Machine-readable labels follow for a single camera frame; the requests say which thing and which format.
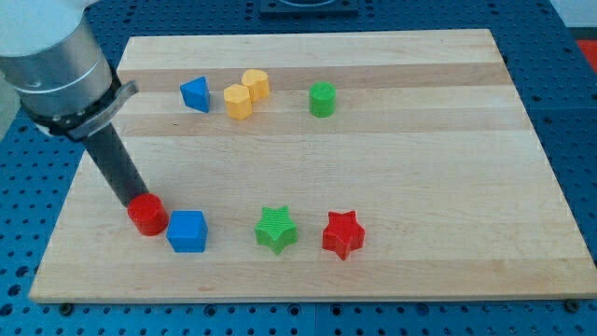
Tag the red object at edge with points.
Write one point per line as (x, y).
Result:
(589, 50)

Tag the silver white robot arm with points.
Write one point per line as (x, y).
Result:
(52, 60)

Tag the yellow heart block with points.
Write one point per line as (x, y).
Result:
(258, 83)

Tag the green star block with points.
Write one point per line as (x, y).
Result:
(276, 229)

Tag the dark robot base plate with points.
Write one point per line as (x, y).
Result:
(307, 7)

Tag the yellow hexagon block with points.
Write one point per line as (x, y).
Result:
(238, 101)

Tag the wooden board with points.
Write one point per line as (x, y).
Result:
(429, 143)

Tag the blue cube block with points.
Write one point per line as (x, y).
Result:
(187, 231)

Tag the red star block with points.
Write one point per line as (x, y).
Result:
(343, 234)

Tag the green cylinder block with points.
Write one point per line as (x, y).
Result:
(322, 99)

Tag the blue triangle block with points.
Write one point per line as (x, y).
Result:
(196, 94)

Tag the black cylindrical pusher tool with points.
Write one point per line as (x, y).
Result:
(114, 162)

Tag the red cylinder block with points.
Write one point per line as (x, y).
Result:
(148, 214)

